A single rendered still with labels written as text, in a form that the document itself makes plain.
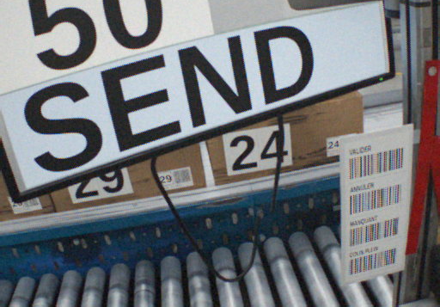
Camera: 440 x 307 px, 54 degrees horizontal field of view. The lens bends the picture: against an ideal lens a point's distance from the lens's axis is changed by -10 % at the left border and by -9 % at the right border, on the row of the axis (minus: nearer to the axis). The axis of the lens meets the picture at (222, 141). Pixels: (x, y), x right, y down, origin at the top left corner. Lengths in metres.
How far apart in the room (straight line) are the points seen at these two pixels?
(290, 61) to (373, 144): 0.13
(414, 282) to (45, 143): 0.47
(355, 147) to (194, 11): 0.21
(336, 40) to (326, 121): 0.60
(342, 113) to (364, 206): 0.65
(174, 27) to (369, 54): 0.25
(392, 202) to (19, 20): 0.42
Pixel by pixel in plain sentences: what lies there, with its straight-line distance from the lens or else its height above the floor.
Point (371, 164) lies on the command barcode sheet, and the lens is 0.49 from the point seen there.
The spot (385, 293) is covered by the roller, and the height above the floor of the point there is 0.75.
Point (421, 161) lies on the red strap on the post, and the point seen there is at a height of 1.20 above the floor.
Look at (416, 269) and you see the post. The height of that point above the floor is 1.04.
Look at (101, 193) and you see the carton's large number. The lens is 1.15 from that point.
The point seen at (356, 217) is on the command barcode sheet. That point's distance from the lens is 0.52.
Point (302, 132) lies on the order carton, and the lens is 1.13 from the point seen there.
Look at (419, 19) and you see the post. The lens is 0.47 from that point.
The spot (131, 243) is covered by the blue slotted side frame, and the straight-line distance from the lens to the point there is 1.19.
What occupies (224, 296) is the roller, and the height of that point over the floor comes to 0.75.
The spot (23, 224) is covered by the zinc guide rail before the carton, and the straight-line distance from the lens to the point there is 1.20.
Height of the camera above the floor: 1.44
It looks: 24 degrees down
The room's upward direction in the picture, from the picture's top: 9 degrees counter-clockwise
